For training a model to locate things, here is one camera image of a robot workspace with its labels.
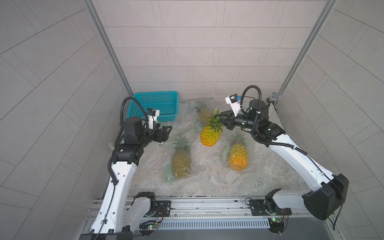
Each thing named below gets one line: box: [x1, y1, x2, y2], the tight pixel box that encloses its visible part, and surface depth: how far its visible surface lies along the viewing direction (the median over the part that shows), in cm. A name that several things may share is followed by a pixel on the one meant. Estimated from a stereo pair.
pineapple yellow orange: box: [200, 107, 226, 147], surface depth 71 cm
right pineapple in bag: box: [229, 134, 249, 172], surface depth 80 cm
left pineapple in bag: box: [171, 135, 192, 178], surface depth 79 cm
